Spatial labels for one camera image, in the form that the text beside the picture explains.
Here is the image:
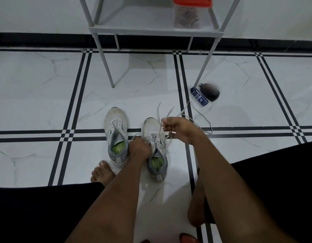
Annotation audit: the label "person's right hand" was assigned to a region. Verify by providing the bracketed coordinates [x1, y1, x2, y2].
[161, 116, 205, 146]

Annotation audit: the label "person's left hand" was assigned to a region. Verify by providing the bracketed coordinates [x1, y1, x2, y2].
[128, 136, 152, 165]

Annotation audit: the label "white grey sneaker shoe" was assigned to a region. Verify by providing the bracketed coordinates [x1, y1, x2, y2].
[104, 106, 130, 168]
[141, 117, 170, 183]

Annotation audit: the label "clear box with red lid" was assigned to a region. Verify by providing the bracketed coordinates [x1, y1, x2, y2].
[175, 7, 202, 28]

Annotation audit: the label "clear container with red lid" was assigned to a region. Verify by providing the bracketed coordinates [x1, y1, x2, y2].
[172, 0, 213, 30]

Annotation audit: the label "person's left forearm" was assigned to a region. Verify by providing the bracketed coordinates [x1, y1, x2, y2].
[64, 159, 147, 243]

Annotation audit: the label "person's right forearm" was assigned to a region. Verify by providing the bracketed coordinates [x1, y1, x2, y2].
[191, 138, 298, 243]

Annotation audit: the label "person's left foot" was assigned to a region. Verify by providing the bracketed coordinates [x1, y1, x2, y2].
[90, 160, 116, 187]

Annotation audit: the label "person's right leg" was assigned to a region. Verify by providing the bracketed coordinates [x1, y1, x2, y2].
[187, 171, 215, 228]

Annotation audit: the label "grey metal shelf rack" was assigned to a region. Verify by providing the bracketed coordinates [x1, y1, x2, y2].
[78, 0, 243, 89]

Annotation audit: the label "black oval polish bottle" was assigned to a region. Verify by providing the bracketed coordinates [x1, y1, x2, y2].
[197, 83, 221, 102]

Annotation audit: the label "black shorts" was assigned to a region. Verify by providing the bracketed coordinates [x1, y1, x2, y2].
[0, 140, 312, 243]

